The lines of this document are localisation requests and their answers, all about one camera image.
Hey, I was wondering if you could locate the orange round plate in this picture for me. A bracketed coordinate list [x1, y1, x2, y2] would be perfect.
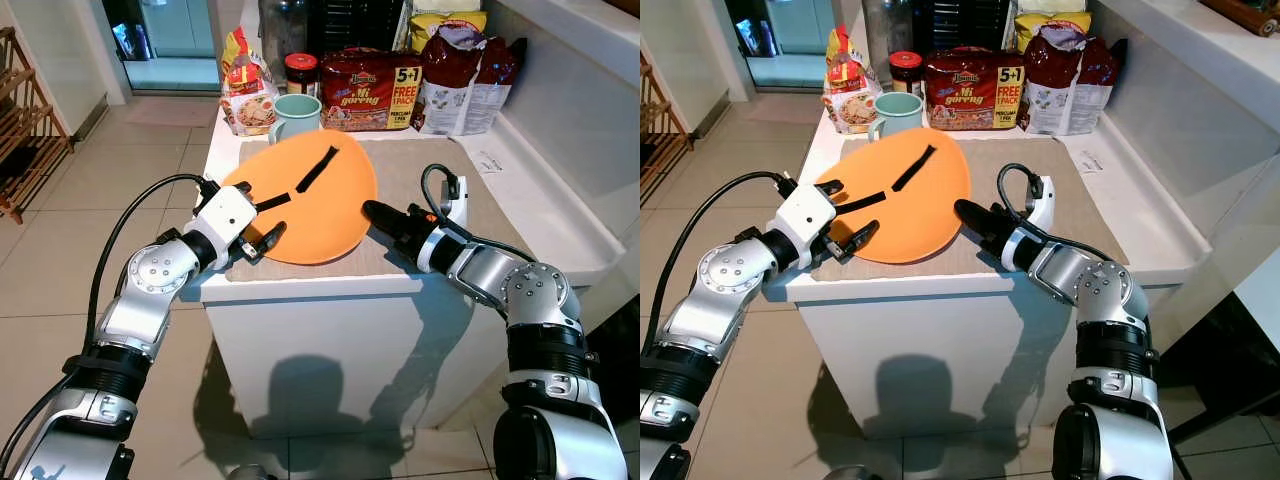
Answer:
[815, 128, 972, 266]
[222, 128, 379, 266]

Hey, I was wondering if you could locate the black flat strip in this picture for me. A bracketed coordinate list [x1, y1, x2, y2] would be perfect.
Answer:
[296, 146, 342, 194]
[889, 144, 938, 194]

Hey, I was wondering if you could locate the beige cloth placemat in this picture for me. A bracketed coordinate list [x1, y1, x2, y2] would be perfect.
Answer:
[224, 135, 522, 284]
[815, 135, 1132, 284]

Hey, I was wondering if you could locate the pale green mug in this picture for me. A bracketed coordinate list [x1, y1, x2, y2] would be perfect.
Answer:
[267, 93, 324, 147]
[867, 91, 926, 144]

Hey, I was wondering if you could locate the yellow red snack bag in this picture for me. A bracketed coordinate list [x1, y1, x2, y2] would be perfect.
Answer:
[220, 26, 280, 138]
[822, 24, 882, 137]

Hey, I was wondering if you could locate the red mi goreng noodle pack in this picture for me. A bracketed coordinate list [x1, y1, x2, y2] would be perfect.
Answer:
[320, 46, 425, 133]
[922, 46, 1029, 133]

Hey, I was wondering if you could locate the white kitchen island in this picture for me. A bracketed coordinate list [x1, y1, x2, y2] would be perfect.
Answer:
[200, 0, 629, 442]
[790, 0, 1219, 442]

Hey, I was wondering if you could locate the jar with red lid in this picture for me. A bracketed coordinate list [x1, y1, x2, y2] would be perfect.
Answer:
[888, 51, 924, 97]
[284, 52, 320, 99]

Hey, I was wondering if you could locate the dark red opened bag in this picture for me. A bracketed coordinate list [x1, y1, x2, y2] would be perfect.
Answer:
[414, 22, 529, 138]
[1019, 24, 1122, 138]

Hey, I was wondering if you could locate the dark glass jar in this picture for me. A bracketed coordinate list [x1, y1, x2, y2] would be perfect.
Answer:
[861, 0, 916, 61]
[258, 0, 312, 67]

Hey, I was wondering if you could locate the black kitchen appliance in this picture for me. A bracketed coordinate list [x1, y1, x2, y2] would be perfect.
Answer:
[912, 0, 1017, 54]
[309, 0, 412, 57]

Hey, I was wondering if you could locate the wooden slatted rack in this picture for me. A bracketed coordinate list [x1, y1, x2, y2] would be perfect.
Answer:
[640, 52, 674, 207]
[0, 26, 74, 224]

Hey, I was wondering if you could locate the black chair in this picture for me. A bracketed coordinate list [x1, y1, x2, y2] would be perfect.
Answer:
[1148, 290, 1280, 480]

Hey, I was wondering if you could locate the brown wooden board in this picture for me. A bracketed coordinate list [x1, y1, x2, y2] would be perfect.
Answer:
[1198, 0, 1280, 38]

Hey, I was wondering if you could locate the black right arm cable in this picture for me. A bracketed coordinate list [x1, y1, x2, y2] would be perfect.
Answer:
[996, 162, 1047, 216]
[420, 163, 459, 216]

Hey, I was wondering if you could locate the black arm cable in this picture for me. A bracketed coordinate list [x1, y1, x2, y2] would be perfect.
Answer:
[85, 173, 221, 351]
[420, 163, 459, 216]
[996, 162, 1047, 216]
[678, 171, 801, 351]

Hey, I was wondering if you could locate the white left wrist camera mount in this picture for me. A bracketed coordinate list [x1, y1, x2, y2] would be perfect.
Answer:
[783, 183, 852, 248]
[190, 183, 260, 251]

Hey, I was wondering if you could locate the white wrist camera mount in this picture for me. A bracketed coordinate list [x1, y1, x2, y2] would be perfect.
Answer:
[1005, 175, 1057, 271]
[783, 183, 852, 248]
[190, 183, 260, 251]
[415, 175, 469, 273]

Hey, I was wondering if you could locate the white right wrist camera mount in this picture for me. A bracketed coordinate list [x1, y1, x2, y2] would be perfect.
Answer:
[1005, 175, 1057, 271]
[415, 175, 469, 273]

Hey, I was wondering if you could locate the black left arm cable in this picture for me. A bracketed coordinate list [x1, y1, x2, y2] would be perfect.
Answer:
[85, 173, 221, 351]
[678, 171, 801, 351]

